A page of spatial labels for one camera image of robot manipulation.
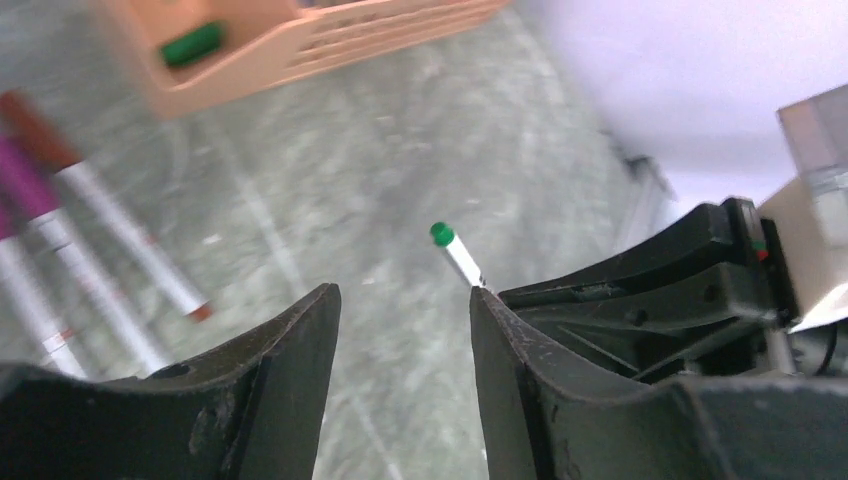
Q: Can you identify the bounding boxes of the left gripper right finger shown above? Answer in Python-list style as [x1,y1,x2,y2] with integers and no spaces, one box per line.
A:
[469,288,847,479]

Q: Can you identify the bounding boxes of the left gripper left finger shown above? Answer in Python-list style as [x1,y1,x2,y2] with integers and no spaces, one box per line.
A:
[1,283,342,479]

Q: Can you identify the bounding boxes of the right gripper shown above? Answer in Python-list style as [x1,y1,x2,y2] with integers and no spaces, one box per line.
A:
[499,197,800,384]

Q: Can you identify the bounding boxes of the white pen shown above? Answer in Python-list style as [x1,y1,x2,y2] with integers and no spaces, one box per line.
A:
[0,89,215,325]
[1,205,92,380]
[11,198,173,375]
[429,222,487,288]

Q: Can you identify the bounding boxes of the magenta pen cap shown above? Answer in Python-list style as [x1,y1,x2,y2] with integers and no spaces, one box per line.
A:
[1,137,62,219]

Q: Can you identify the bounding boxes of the brown pen cap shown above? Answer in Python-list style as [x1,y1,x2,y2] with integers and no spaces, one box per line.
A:
[1,90,84,172]

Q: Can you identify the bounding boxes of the orange plastic file rack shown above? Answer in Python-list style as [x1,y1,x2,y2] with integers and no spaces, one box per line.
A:
[99,0,515,122]

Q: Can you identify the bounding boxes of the green object in rack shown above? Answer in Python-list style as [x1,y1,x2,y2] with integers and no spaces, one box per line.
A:
[159,21,225,67]

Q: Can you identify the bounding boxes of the aluminium frame rail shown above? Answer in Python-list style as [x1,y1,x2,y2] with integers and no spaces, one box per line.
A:
[613,155,675,253]

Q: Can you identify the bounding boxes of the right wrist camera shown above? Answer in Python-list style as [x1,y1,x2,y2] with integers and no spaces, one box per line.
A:
[758,85,847,333]

